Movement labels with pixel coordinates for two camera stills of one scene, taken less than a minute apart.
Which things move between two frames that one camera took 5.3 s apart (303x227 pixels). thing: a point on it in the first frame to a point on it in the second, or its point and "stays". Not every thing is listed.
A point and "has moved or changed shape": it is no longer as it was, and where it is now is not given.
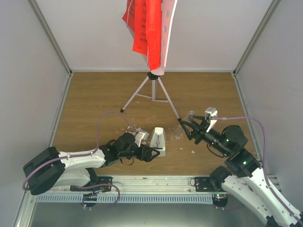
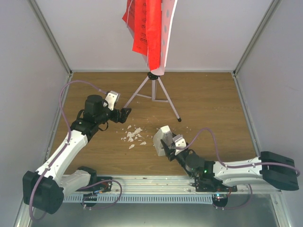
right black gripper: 199,135 to 168,151
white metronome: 158,141 has moved or changed shape
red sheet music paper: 145,16 stays
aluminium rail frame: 153,185 stays
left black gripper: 147,158 to 123,116
